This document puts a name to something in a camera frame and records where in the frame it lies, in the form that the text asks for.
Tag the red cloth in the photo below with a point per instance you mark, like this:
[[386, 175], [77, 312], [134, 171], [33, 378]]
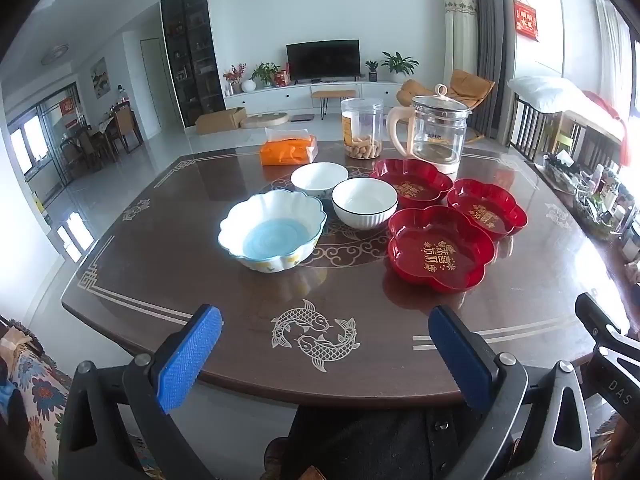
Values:
[[600, 102]]

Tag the red door decoration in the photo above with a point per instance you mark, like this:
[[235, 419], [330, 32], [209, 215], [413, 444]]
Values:
[[68, 106]]

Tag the white sheer curtain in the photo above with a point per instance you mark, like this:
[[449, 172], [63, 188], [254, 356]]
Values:
[[612, 50]]

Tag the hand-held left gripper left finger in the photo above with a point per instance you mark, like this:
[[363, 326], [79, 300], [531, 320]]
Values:
[[192, 355]]

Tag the white ribbed bowl black rim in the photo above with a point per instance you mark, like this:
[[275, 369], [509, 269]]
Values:
[[365, 200]]

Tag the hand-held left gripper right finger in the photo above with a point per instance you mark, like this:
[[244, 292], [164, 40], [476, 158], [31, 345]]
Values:
[[460, 355]]

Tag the floral blanket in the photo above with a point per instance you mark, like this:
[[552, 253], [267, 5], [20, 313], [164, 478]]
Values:
[[42, 400]]

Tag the small white bowl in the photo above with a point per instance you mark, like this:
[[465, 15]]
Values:
[[320, 177]]

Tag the white door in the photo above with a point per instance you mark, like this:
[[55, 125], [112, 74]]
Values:
[[152, 85]]

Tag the red gift box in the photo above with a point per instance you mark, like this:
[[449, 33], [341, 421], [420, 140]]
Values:
[[282, 76]]

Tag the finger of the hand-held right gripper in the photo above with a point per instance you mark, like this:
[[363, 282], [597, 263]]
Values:
[[597, 316]]

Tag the tall black display cabinet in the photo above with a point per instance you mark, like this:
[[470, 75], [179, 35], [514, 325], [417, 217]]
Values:
[[192, 60]]

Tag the black flat television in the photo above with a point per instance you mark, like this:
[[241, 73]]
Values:
[[322, 60]]

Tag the clear plastic snack jar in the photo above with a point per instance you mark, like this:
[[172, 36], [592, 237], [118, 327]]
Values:
[[362, 130]]

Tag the cardboard box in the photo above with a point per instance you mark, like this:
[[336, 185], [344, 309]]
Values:
[[217, 121]]

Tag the grey curtain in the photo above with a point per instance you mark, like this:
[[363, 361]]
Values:
[[492, 35]]

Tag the large green potted plant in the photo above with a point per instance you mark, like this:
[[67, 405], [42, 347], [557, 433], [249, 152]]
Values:
[[400, 65]]

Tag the wooden dining chair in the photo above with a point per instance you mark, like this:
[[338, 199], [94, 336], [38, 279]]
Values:
[[82, 150], [127, 127]]

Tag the red wall hanging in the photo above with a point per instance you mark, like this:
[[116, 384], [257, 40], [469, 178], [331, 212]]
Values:
[[526, 19]]

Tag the orange rocking chair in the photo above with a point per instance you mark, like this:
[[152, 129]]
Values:
[[470, 85]]

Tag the round ceiling lamp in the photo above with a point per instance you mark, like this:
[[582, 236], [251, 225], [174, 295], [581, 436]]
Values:
[[55, 54]]

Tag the small potted plant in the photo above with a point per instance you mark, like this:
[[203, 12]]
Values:
[[372, 71]]

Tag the red flower-shaped plate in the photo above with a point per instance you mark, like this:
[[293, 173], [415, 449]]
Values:
[[487, 210], [410, 185], [440, 255]]

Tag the red flowers in vase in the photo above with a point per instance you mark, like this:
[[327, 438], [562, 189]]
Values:
[[235, 77]]

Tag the white round vase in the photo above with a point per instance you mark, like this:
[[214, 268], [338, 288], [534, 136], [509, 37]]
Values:
[[249, 86]]

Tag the basket of bottles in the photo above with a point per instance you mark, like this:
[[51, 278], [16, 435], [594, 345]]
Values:
[[595, 195]]

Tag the bushy green potted plant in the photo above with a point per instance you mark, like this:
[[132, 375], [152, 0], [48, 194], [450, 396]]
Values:
[[265, 74]]

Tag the covered standing air conditioner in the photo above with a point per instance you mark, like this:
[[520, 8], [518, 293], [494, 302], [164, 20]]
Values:
[[460, 35]]

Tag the white television cabinet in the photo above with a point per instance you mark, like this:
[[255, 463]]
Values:
[[280, 97]]

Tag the person's right forearm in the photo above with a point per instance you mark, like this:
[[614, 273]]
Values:
[[627, 445]]

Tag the beige round floor cushion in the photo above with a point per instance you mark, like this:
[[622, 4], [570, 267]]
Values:
[[265, 120]]

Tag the framed wall painting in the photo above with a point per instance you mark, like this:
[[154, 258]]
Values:
[[100, 77]]

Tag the white pillow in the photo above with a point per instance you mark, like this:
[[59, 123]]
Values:
[[545, 90]]

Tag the dark wooden rack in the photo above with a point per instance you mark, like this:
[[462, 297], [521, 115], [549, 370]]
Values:
[[525, 130]]

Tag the person's dark clothing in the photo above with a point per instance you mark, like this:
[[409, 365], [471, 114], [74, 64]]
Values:
[[360, 440]]

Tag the scalloped white and blue bowl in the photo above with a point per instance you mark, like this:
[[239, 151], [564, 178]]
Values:
[[272, 232]]

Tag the orange tissue pack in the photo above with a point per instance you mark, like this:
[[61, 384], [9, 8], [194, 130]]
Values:
[[287, 152]]

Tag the small wooden bench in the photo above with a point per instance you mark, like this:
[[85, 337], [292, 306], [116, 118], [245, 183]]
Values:
[[332, 93]]

